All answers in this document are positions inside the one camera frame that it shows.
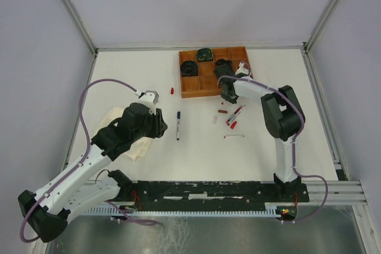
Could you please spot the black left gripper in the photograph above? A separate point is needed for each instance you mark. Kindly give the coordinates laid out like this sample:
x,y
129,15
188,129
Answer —
x,y
159,125

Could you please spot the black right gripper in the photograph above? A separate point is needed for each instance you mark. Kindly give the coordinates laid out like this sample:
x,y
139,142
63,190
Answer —
x,y
232,99

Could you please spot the white marker blue end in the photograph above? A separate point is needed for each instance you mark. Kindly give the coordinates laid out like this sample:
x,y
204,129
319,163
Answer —
x,y
178,129

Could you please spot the large red pen cap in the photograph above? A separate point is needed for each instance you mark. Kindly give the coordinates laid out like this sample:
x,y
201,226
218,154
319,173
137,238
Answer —
x,y
233,125

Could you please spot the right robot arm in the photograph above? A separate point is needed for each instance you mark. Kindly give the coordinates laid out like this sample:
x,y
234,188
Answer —
x,y
283,117

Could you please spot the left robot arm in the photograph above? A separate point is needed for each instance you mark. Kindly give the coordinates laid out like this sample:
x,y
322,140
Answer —
x,y
51,208

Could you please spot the brown pen cap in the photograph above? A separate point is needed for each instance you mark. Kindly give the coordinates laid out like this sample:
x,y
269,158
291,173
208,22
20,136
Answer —
x,y
222,111

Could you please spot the thin white pen red end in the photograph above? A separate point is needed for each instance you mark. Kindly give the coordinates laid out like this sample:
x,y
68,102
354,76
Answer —
x,y
233,136

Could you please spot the wooden compartment tray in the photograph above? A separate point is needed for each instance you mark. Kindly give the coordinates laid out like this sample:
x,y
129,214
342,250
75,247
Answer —
x,y
196,69

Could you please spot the cream folded cloth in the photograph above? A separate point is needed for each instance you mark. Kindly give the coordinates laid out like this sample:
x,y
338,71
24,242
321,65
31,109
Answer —
x,y
139,148

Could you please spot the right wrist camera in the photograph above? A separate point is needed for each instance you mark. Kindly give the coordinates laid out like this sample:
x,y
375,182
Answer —
x,y
243,68

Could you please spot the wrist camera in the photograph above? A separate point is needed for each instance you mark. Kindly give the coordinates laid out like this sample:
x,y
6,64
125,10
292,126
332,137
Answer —
x,y
243,68
148,98

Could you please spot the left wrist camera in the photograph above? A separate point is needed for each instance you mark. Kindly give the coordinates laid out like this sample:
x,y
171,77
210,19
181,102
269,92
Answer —
x,y
148,98

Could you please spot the aluminium frame back rail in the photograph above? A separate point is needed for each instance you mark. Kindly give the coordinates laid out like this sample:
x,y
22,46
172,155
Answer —
x,y
189,48

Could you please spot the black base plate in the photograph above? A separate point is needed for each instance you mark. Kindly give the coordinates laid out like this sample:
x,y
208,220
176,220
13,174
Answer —
x,y
160,191

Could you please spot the white slotted cable duct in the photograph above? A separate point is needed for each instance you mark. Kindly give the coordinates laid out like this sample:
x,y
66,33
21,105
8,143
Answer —
x,y
192,208

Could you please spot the aluminium frame right post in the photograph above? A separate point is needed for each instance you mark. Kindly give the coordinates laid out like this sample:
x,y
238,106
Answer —
x,y
320,25

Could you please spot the aluminium frame post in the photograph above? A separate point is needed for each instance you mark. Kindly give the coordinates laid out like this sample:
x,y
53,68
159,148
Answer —
x,y
75,17
320,25

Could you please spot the aluminium frame left post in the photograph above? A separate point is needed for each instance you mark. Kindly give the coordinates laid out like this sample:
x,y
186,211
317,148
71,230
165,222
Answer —
x,y
75,17

